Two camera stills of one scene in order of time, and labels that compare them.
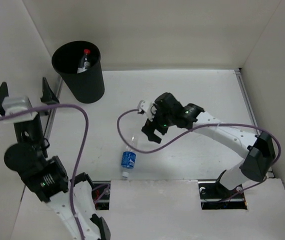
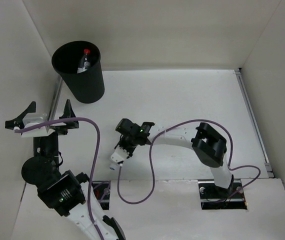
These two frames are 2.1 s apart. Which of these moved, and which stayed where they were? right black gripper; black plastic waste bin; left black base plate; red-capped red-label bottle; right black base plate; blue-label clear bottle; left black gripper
Moved: blue-label clear bottle; left black gripper; right black gripper
Stayed: red-capped red-label bottle; right black base plate; black plastic waste bin; left black base plate
